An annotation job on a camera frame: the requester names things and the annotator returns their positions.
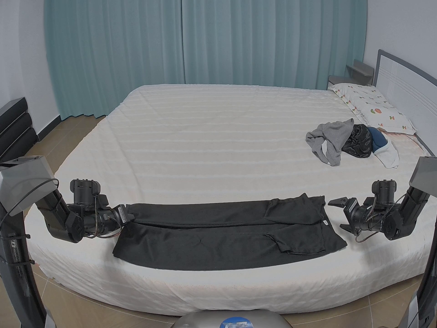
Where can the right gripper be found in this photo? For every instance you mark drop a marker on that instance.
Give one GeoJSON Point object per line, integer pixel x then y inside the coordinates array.
{"type": "Point", "coordinates": [355, 217]}

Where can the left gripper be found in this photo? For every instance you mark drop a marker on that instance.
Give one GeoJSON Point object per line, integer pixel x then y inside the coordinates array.
{"type": "Point", "coordinates": [123, 214]}

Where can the pile of clothes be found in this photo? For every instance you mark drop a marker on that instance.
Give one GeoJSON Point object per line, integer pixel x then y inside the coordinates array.
{"type": "Point", "coordinates": [334, 137]}

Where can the black trousers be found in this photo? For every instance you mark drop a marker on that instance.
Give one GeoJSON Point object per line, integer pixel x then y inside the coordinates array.
{"type": "Point", "coordinates": [222, 244]}

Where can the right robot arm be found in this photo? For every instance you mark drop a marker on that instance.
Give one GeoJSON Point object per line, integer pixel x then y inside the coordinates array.
{"type": "Point", "coordinates": [409, 210]}

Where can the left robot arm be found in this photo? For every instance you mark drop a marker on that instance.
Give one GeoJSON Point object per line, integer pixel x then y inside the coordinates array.
{"type": "Point", "coordinates": [54, 214]}

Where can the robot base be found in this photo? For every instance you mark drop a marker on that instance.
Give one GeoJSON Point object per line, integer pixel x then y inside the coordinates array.
{"type": "Point", "coordinates": [205, 321]}

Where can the bed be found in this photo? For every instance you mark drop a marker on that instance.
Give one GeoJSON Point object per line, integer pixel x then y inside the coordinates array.
{"type": "Point", "coordinates": [205, 132]}

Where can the white printed pillow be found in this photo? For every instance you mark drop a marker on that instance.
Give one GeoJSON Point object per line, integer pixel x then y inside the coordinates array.
{"type": "Point", "coordinates": [375, 106]}

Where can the black chest of drawers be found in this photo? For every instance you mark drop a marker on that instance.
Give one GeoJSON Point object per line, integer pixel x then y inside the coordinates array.
{"type": "Point", "coordinates": [15, 128]}

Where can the grey bedside table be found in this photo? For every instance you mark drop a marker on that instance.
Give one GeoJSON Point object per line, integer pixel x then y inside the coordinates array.
{"type": "Point", "coordinates": [356, 69]}

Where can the blue-green curtain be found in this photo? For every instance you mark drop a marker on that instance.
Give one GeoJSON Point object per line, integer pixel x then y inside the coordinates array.
{"type": "Point", "coordinates": [112, 46]}
{"type": "Point", "coordinates": [273, 29]}

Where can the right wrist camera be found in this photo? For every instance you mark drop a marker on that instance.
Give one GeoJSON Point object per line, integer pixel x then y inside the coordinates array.
{"type": "Point", "coordinates": [385, 191]}

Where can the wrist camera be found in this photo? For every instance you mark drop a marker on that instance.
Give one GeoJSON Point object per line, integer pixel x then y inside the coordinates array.
{"type": "Point", "coordinates": [385, 191]}
{"type": "Point", "coordinates": [84, 191]}

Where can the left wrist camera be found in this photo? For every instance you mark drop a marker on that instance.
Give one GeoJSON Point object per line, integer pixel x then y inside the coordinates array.
{"type": "Point", "coordinates": [84, 191]}

